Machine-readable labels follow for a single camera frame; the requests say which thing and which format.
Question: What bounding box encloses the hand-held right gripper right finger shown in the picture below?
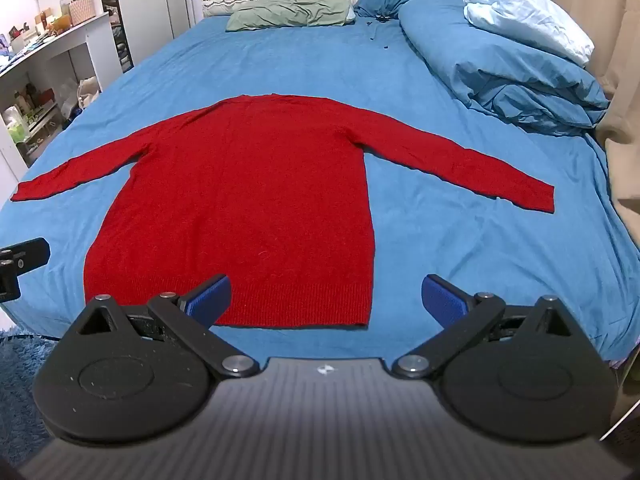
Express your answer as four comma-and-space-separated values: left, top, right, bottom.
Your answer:
392, 274, 596, 380

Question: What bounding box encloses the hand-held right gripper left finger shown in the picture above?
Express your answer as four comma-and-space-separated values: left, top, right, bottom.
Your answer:
75, 274, 261, 379

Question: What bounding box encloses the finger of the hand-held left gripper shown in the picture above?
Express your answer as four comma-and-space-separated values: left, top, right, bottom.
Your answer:
0, 237, 51, 276
0, 274, 22, 304

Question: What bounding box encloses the red knit sweater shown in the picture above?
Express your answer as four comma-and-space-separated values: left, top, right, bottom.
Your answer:
11, 93, 556, 330

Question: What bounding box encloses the blue bed sheet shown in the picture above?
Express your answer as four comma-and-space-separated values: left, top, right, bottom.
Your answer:
0, 12, 640, 363

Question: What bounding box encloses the blue shaggy rug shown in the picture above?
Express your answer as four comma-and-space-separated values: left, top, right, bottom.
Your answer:
0, 325, 68, 468

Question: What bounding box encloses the green plastic bag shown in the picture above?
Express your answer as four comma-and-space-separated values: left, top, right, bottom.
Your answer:
1, 105, 29, 144

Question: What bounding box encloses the cream tote bag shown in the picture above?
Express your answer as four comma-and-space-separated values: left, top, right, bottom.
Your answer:
75, 77, 101, 111

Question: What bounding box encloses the white desk shelf unit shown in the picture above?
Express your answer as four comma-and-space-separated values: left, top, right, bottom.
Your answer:
0, 10, 124, 183

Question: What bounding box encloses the blue duvet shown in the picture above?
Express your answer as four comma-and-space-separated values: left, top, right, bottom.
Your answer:
399, 0, 612, 137

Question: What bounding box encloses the woven basket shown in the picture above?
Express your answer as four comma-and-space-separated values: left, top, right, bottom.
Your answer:
67, 0, 97, 26

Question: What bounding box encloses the green pillow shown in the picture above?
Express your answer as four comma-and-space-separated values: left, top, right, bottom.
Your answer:
225, 0, 357, 33

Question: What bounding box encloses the light blue blanket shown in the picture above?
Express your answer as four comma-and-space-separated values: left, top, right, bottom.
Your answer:
462, 0, 596, 68

